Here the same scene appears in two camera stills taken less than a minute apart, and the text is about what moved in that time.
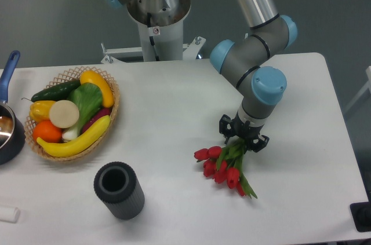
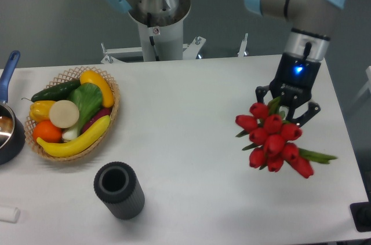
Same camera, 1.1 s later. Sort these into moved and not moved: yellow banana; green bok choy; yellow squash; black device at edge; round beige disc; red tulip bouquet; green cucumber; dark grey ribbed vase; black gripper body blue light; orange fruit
Moved: red tulip bouquet; black gripper body blue light
Not moved: dark grey ribbed vase; round beige disc; yellow banana; green bok choy; green cucumber; orange fruit; black device at edge; yellow squash
